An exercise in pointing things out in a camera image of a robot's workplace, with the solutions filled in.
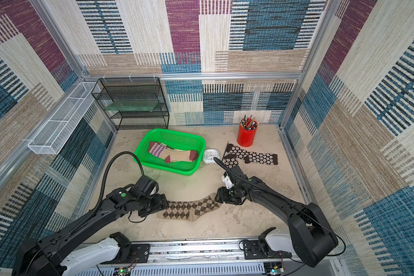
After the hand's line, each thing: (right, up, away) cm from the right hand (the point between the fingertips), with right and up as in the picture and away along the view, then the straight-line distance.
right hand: (222, 202), depth 83 cm
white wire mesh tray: (-71, +29, -13) cm, 78 cm away
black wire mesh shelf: (-59, +59, +18) cm, 86 cm away
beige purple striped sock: (-29, +21, +19) cm, 41 cm away
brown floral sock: (+18, +20, +22) cm, 35 cm away
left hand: (-27, -1, -4) cm, 27 cm away
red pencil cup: (+16, +31, +23) cm, 42 cm away
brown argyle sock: (-15, -4, 0) cm, 16 cm away
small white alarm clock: (-6, +21, +19) cm, 29 cm away
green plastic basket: (-20, +15, +8) cm, 26 cm away
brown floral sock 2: (+6, +18, +19) cm, 27 cm away
